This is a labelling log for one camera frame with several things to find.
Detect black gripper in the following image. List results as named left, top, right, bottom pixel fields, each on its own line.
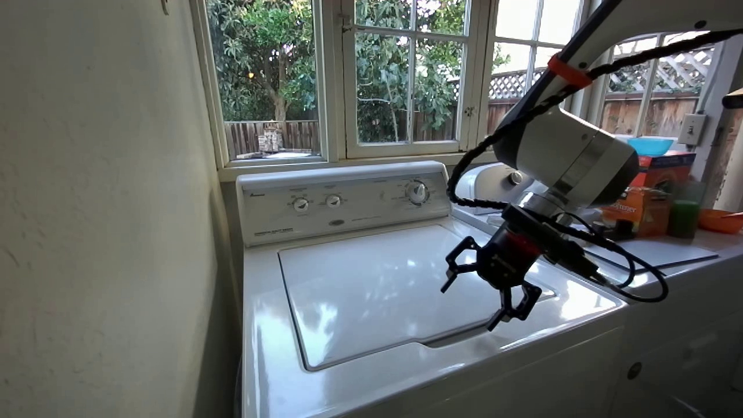
left=440, top=219, right=547, bottom=335

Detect white top-load washing machine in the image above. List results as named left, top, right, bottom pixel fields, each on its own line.
left=232, top=158, right=631, bottom=418

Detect large washer timer knob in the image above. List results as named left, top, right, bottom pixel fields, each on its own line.
left=404, top=179, right=434, bottom=210

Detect orange detergent box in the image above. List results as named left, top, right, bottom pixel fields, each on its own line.
left=602, top=183, right=673, bottom=240

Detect grey flat mat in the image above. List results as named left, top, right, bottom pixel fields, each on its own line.
left=594, top=236, right=722, bottom=276

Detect white dryer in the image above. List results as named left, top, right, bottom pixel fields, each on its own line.
left=454, top=160, right=743, bottom=418

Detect green cup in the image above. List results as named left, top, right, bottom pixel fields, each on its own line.
left=670, top=179, right=709, bottom=243

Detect stacked colourful containers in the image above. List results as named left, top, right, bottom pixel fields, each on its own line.
left=630, top=152, right=700, bottom=194

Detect blue bowl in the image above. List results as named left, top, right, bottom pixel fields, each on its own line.
left=625, top=135, right=678, bottom=160

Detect orange flat object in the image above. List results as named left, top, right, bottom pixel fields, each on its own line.
left=698, top=207, right=743, bottom=237

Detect tan upright board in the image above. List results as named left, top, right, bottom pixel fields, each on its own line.
left=712, top=86, right=743, bottom=214

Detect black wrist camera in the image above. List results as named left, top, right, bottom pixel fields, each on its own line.
left=532, top=219, right=604, bottom=284

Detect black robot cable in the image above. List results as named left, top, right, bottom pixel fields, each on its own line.
left=447, top=29, right=743, bottom=308

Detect orange strap on arm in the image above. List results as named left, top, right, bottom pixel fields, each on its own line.
left=547, top=54, right=594, bottom=90

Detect white wall outlet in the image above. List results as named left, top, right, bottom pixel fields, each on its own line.
left=678, top=113, right=712, bottom=150

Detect white side window frame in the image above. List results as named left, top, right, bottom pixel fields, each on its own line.
left=566, top=0, right=743, bottom=166

